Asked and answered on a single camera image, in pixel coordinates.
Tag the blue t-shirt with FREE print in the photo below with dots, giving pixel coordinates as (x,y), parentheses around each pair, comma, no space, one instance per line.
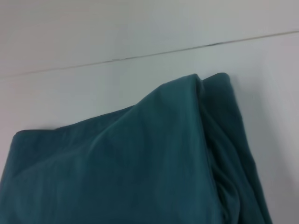
(116,163)

